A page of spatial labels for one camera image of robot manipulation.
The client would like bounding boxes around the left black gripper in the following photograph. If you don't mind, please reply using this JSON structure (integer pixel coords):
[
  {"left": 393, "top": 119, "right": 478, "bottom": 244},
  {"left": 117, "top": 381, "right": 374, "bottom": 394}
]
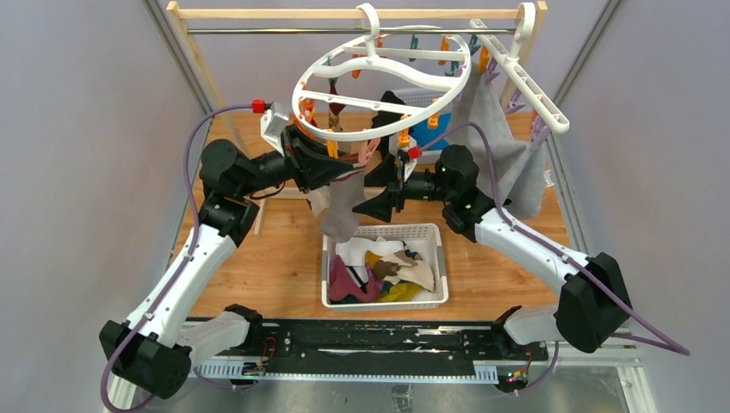
[{"left": 238, "top": 125, "right": 354, "bottom": 198}]

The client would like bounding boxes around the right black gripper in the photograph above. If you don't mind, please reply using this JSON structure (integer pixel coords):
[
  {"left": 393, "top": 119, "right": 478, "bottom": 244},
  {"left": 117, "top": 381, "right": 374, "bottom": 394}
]
[{"left": 352, "top": 153, "right": 453, "bottom": 222}]

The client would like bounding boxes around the brown beige patterned sock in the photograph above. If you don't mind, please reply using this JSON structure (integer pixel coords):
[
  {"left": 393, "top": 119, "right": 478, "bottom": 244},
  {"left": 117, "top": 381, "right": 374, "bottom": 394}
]
[{"left": 306, "top": 170, "right": 366, "bottom": 243}]

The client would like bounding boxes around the pink clothespin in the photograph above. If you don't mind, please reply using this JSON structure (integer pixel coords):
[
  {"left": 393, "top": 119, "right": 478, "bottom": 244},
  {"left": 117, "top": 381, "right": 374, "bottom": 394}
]
[{"left": 357, "top": 138, "right": 380, "bottom": 166}]

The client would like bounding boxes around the round white clip hanger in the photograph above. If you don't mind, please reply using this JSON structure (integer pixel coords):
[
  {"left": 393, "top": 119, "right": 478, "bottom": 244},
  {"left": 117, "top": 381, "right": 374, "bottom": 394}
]
[{"left": 291, "top": 3, "right": 473, "bottom": 142}]

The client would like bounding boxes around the purple striped sock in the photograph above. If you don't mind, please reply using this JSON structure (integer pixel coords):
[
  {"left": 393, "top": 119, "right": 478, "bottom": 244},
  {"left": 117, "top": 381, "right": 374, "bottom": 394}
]
[{"left": 326, "top": 256, "right": 384, "bottom": 304}]

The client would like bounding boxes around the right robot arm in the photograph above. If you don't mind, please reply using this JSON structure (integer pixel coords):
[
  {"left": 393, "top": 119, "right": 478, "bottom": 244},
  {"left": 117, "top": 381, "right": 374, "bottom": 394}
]
[{"left": 353, "top": 145, "right": 631, "bottom": 359}]

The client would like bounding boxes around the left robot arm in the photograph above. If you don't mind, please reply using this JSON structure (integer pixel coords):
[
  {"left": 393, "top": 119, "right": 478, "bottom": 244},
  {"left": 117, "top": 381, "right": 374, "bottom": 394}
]
[{"left": 99, "top": 126, "right": 362, "bottom": 399}]

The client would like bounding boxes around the straight white clip hanger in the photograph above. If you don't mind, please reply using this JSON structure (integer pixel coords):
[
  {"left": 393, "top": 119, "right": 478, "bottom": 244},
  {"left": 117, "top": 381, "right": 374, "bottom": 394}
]
[{"left": 469, "top": 1, "right": 570, "bottom": 134}]

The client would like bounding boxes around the orange clothespin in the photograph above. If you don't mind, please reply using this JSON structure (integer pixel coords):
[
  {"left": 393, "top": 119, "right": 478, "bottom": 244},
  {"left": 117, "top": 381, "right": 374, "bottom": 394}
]
[{"left": 325, "top": 126, "right": 342, "bottom": 159}]

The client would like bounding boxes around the white back basket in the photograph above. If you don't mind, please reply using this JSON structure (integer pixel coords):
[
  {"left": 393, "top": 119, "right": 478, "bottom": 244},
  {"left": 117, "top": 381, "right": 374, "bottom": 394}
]
[{"left": 393, "top": 88, "right": 452, "bottom": 164}]

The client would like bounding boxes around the blue cloth in basket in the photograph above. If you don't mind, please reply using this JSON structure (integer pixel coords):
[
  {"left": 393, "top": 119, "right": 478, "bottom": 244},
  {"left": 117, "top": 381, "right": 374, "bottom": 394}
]
[{"left": 410, "top": 113, "right": 451, "bottom": 147}]

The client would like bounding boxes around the brown argyle sock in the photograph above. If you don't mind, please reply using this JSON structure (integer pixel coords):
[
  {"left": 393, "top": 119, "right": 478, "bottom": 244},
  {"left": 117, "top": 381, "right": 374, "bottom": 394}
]
[{"left": 371, "top": 90, "right": 405, "bottom": 129}]

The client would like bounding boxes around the yellow sock in basket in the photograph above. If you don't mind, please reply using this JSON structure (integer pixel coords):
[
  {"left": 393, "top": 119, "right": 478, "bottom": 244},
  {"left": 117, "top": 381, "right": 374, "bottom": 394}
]
[{"left": 375, "top": 281, "right": 423, "bottom": 303}]

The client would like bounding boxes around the grey towel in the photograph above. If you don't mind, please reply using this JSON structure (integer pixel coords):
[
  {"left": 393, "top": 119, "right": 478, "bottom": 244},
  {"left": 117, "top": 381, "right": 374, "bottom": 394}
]
[{"left": 446, "top": 71, "right": 547, "bottom": 219}]

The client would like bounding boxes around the metal rack rod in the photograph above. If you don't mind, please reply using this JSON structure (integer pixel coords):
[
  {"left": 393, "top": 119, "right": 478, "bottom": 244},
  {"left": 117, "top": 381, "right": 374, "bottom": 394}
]
[{"left": 187, "top": 27, "right": 517, "bottom": 35}]

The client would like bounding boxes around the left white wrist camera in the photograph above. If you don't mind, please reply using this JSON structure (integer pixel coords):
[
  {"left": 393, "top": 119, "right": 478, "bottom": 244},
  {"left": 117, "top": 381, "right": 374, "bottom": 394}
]
[{"left": 260, "top": 102, "right": 289, "bottom": 155}]

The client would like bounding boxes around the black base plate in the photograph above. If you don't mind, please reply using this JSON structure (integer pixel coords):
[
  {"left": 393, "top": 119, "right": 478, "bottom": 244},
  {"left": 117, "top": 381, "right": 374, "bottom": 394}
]
[{"left": 200, "top": 318, "right": 548, "bottom": 384}]

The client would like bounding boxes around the wooden drying rack frame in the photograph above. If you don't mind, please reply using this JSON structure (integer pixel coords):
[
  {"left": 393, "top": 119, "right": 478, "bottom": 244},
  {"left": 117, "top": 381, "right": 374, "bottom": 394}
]
[{"left": 165, "top": 1, "right": 548, "bottom": 237}]

